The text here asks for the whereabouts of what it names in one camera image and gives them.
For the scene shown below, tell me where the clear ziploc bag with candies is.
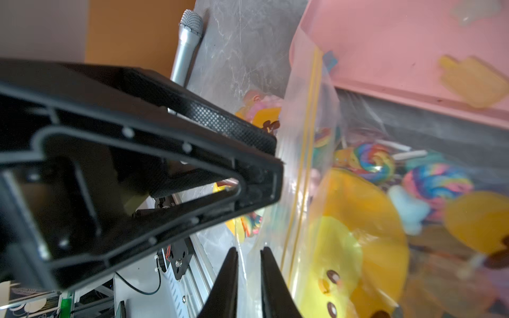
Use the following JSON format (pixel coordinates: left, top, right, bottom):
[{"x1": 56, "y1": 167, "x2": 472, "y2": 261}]
[{"x1": 188, "y1": 1, "x2": 339, "y2": 317}]

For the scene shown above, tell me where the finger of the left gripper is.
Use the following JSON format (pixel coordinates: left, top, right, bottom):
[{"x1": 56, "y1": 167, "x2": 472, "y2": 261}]
[{"x1": 1, "y1": 59, "x2": 284, "y2": 196}]

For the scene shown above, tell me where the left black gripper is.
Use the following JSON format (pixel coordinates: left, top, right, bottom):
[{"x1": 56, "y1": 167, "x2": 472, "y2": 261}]
[{"x1": 0, "y1": 150, "x2": 284, "y2": 293}]

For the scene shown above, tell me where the pink plastic tray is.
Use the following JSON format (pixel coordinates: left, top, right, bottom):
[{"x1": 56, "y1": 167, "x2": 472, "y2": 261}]
[{"x1": 290, "y1": 1, "x2": 508, "y2": 129}]

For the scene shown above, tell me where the silver microphone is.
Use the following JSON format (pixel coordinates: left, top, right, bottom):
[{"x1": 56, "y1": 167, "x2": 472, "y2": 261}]
[{"x1": 168, "y1": 9, "x2": 204, "y2": 116}]

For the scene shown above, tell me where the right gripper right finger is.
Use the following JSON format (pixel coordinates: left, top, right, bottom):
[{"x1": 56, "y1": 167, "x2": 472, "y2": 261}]
[{"x1": 261, "y1": 246, "x2": 302, "y2": 318}]

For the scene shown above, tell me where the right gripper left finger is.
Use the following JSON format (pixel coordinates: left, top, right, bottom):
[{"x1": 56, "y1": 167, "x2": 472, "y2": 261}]
[{"x1": 198, "y1": 247, "x2": 239, "y2": 318}]

